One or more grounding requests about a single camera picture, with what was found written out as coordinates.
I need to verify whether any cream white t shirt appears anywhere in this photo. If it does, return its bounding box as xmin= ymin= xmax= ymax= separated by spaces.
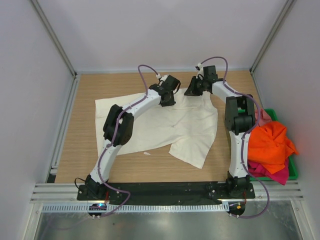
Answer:
xmin=94 ymin=87 xmax=219 ymax=170

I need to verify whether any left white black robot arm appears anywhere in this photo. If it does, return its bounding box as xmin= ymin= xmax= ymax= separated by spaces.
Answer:
xmin=77 ymin=75 xmax=181 ymax=201

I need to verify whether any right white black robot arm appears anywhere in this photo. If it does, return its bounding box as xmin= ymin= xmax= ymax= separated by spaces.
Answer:
xmin=184 ymin=64 xmax=256 ymax=199

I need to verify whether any pink t shirt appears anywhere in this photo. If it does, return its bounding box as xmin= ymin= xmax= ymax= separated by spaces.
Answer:
xmin=255 ymin=109 xmax=273 ymax=127

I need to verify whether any orange t shirt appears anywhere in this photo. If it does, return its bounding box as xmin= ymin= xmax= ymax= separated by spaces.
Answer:
xmin=247 ymin=121 xmax=299 ymax=174

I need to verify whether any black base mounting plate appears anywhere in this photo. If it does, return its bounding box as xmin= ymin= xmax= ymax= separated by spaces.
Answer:
xmin=77 ymin=181 xmax=256 ymax=201

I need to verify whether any magenta t shirt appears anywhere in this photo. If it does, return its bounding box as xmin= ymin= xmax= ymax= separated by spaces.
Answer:
xmin=248 ymin=158 xmax=290 ymax=186

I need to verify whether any green plastic bin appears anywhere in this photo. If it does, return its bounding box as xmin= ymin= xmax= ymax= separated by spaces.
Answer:
xmin=247 ymin=109 xmax=299 ymax=185

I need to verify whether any right aluminium corner post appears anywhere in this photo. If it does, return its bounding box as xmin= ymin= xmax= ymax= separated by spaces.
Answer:
xmin=249 ymin=0 xmax=297 ymax=75

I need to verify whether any aluminium corner post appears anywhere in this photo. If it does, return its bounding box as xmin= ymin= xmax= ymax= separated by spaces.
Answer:
xmin=249 ymin=0 xmax=297 ymax=75
xmin=29 ymin=0 xmax=77 ymax=79

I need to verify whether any white slotted cable duct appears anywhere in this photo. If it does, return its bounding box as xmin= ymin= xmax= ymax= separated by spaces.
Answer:
xmin=41 ymin=202 xmax=229 ymax=214

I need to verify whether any aluminium front frame rail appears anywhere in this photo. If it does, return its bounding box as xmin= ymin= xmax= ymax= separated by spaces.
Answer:
xmin=30 ymin=180 xmax=304 ymax=203

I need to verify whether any left aluminium corner post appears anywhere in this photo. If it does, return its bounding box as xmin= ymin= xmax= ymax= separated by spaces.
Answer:
xmin=29 ymin=0 xmax=77 ymax=79

